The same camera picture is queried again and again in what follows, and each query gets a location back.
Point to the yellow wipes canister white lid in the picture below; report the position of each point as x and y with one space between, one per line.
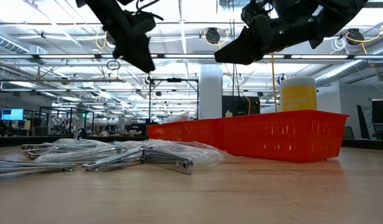
298 96

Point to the black cabinet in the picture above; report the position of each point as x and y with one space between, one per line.
238 105

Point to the white building column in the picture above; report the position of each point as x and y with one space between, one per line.
210 99

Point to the blue lit computer monitor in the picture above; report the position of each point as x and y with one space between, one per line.
12 114

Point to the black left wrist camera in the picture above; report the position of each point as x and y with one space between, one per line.
138 21

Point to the silver ventilation duct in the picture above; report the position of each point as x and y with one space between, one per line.
8 43
344 70

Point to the small yellow bottle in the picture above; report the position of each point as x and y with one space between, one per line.
228 114

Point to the dark computer monitor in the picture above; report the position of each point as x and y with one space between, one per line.
381 112

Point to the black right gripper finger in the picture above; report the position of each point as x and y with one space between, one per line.
241 49

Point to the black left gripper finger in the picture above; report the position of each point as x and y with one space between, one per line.
145 60

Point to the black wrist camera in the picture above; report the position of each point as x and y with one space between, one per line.
294 9
138 21

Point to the black slanted panel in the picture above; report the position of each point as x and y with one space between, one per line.
362 124

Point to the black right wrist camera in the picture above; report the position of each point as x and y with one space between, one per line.
294 9

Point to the long ceiling light strip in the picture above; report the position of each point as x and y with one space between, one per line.
67 56

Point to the small black ceiling reel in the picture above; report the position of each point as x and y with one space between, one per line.
149 80
282 79

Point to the red plastic mesh basket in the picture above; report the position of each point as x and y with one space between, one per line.
155 130
176 130
205 132
288 137

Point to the black workcell frame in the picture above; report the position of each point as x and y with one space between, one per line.
67 107

